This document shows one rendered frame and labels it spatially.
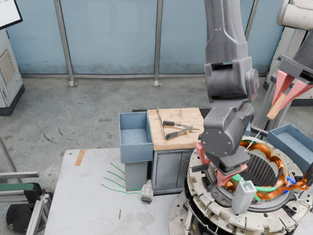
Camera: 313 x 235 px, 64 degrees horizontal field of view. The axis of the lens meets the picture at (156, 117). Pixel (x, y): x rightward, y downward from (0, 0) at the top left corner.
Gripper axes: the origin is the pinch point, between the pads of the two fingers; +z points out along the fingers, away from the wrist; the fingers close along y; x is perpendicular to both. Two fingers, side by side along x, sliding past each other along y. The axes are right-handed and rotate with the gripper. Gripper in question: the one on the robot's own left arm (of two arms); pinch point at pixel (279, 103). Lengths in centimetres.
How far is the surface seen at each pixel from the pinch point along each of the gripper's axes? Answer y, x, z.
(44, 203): -50, -19, 82
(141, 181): -26, 5, 53
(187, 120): -26.2, 14.2, 25.7
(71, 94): -212, 81, 132
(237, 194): 5.4, -5.8, 20.9
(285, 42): -88, 237, -3
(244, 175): 0.0, 15.2, 27.8
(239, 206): 7.3, -5.7, 23.1
